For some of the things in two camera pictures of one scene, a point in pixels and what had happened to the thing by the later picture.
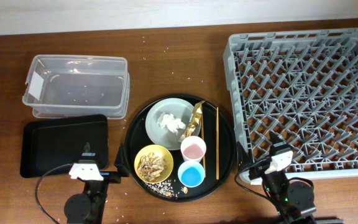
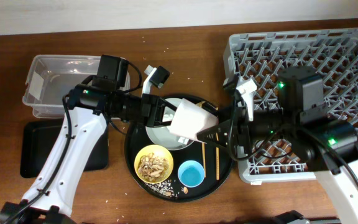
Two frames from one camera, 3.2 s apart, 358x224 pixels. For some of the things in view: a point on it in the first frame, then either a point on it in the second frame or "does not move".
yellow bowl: [153, 163] does not move
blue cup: [191, 173] does not move
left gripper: [120, 163] -> [151, 109]
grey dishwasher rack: [317, 90] does not move
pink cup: [193, 148] -> [190, 117]
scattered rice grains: [165, 187] does not move
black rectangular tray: [46, 144] does not move
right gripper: [245, 159] -> [241, 134]
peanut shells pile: [151, 166] does not move
